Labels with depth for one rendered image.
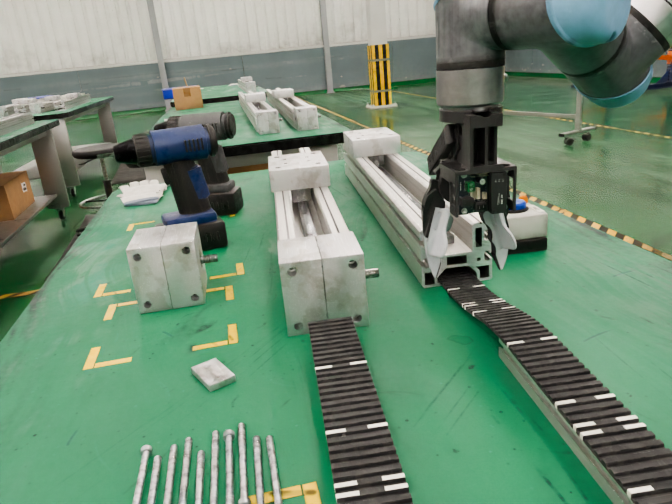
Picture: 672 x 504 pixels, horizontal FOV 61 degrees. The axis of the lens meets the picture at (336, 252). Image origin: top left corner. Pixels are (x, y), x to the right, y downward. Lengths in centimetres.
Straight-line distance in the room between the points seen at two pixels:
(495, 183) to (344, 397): 30
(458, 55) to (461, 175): 13
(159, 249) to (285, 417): 34
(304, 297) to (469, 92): 30
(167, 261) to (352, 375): 36
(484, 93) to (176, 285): 47
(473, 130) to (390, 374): 28
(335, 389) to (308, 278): 18
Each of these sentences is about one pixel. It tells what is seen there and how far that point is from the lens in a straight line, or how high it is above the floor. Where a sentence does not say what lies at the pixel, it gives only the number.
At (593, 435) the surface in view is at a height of 81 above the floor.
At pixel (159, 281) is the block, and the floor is 82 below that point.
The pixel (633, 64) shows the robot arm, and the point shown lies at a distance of 71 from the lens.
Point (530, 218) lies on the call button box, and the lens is 91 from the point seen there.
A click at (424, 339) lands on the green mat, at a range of 67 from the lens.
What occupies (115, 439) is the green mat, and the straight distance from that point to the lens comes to 59.
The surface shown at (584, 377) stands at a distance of 55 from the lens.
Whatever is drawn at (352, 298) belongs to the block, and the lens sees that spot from 69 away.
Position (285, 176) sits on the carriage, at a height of 89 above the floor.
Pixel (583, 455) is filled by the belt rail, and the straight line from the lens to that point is 51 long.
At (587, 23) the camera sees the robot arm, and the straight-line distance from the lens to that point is 59.
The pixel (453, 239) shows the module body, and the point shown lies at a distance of 83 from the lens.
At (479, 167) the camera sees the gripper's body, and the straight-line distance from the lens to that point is 65.
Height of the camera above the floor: 110
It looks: 20 degrees down
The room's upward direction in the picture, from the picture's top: 5 degrees counter-clockwise
